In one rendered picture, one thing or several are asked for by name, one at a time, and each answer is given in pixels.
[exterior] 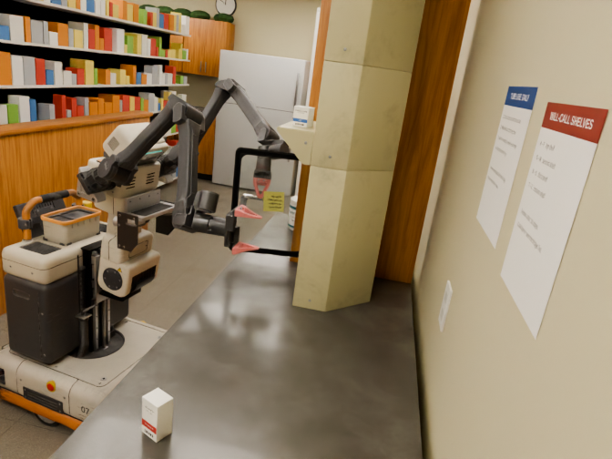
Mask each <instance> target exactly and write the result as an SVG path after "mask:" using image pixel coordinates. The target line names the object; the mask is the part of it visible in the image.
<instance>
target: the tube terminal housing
mask: <svg viewBox="0 0 612 459"><path fill-rule="evenodd" d="M411 77H412V73H410V72H403V71H397V70H391V69H385V68H379V67H373V66H362V65H355V64H347V63H340V62H332V61H326V60H324V62H323V69H322V76H321V90H320V97H319V104H318V111H317V118H316V126H315V132H314V140H313V147H312V154H311V167H310V175H309V181H308V188H307V196H306V203H305V210H304V217H303V224H302V232H301V245H300V252H299V259H298V267H297V273H296V281H295V288H294V295H293V302H292V305H293V306H298V307H302V308H307V309H312V310H316V311H332V310H336V309H340V308H344V307H349V306H352V305H356V304H361V303H365V302H368V301H370V298H371V294H372V285H373V280H374V274H375V270H376V264H377V260H378V255H379V249H380V245H381V239H382V234H383V225H384V221H385V215H386V210H387V206H388V200H389V196H390V191H391V185H392V181H393V172H394V166H395V161H396V157H397V151H398V147H399V141H400V136H401V132H402V126H403V118H404V112H405V108H406V102H407V97H408V93H409V87H410V83H411Z"/></svg>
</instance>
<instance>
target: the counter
mask: <svg viewBox="0 0 612 459"><path fill-rule="evenodd" d="M297 267H298V262H294V261H290V257H286V256H277V255H268V254H259V253H250V252H241V253H239V254H238V255H237V256H236V257H235V258H234V260H233V261H232V262H231V263H230V264H229V265H228V266H227V267H226V268H225V269H224V270H223V271H222V273H221V274H220V275H219V276H218V277H217V278H216V279H215V280H214V281H213V282H212V283H211V284H210V285H209V286H208V288H207V289H205V290H204V291H203V292H202V293H201V294H200V295H199V297H198V298H197V299H196V300H195V301H194V302H193V303H192V304H191V305H190V306H189V308H188V309H187V310H186V311H185V312H184V313H183V314H182V315H181V316H180V317H179V318H178V319H177V321H176V322H175V323H174V324H173V325H172V326H171V327H170V328H169V329H168V330H167V331H166V333H165V334H164V335H163V336H162V337H161V338H160V339H159V340H158V341H157V342H156V343H155V344H154V346H153V347H152V348H151V349H150V350H149V351H148V352H147V353H146V354H145V355H144V356H143V358H142V359H141V360H140V361H139V362H138V363H137V364H136V365H135V366H134V367H133V368H132V369H131V371H130V372H129V373H128V374H127V375H126V376H125V377H124V378H123V379H122V380H121V381H120V383H119V384H118V385H117V386H116V387H115V388H114V389H113V390H112V391H111V392H110V393H109V394H108V396H107V397H106V398H105V399H104V400H103V401H102V402H101V403H100V404H99V405H98V406H97V408H96V409H95V410H94V411H93V412H92V413H91V414H90V415H89V416H88V417H87V418H86V420H85V421H84V422H82V423H81V424H80V425H79V426H78V427H77V428H76V430H75V431H74V432H73V433H72V434H71V435H70V436H69V437H68V438H67V439H66V440H65V441H64V442H63V444H62V445H61V446H60V447H59V448H58V449H57V450H56V451H55V452H54V453H53V454H52V456H51V457H50V458H49V459H423V453H422V439H421V425H420V413H419V399H418V385H417V372H416V359H415V345H414V331H413V305H412V292H411V283H406V282H400V281H396V280H386V279H382V278H377V277H374V280H373V285H372V294H371V298H370V301H368V302H365V303H361V304H356V305H352V306H349V307H344V308H340V309H336V310H332V311H316V310H312V309H307V308H302V307H298V306H293V305H292V302H293V295H294V288H295V280H296V273H297ZM157 388H159V389H160V390H162V391H163V392H165V393H167V394H168V395H170V396H171V397H172V398H173V415H172V433H170V434H169V435H167V436H166V437H164V438H163V439H161V440H160V441H158V442H157V443H156V442H155V441H153V440H152V439H151V438H150V437H148V436H147V435H146V434H144V433H143V432H142V396H144V395H145V394H147V393H150V392H152V391H153V390H155V389H157Z"/></svg>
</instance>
